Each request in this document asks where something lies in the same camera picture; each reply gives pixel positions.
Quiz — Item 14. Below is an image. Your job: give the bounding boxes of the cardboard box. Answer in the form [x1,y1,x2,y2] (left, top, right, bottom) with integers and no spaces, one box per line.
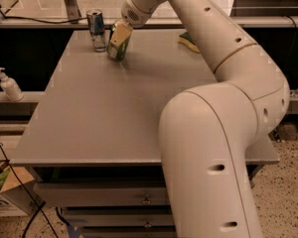
[0,163,36,217]

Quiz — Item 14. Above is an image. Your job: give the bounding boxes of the blue silver redbull can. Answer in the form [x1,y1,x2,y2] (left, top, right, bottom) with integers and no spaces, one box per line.
[86,9,107,53]

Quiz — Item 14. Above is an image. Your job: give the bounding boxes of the green yellow sponge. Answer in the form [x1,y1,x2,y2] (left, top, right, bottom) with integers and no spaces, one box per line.
[178,32,200,54]

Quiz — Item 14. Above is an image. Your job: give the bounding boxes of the grey drawer cabinet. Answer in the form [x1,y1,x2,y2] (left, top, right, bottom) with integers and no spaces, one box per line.
[10,28,280,238]

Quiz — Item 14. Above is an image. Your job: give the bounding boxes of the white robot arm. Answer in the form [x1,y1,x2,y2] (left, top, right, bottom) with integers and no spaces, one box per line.
[121,0,290,238]

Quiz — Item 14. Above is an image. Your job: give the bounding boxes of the black cable on ledge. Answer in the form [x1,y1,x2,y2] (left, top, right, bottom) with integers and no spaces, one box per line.
[3,15,87,25]

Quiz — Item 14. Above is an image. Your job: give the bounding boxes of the green soda can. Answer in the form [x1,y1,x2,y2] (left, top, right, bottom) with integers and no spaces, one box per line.
[106,19,131,60]

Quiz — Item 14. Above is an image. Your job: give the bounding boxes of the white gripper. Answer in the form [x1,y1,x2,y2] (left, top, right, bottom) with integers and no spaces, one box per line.
[109,0,166,47]

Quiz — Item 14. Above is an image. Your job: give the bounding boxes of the top grey drawer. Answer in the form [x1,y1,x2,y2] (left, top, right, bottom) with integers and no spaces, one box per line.
[34,181,169,207]

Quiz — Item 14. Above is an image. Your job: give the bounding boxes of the grey drawer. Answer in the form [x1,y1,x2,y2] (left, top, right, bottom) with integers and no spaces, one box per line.
[81,227,177,238]
[63,205,174,227]
[34,181,169,207]

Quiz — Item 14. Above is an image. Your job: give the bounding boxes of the middle grey drawer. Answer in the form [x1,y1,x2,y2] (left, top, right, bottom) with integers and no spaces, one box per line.
[63,205,174,227]

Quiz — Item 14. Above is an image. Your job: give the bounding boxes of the grey metal post left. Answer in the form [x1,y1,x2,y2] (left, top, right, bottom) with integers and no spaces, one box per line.
[64,0,81,24]

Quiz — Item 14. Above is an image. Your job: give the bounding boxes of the black floor cable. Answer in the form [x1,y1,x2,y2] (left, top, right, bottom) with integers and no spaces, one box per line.
[0,129,61,238]

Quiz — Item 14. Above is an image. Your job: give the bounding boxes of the white pump bottle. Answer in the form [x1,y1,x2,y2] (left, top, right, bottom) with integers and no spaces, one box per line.
[0,67,24,102]

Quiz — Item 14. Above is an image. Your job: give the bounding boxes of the bottom grey drawer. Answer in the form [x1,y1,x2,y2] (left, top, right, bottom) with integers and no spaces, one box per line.
[81,227,177,238]

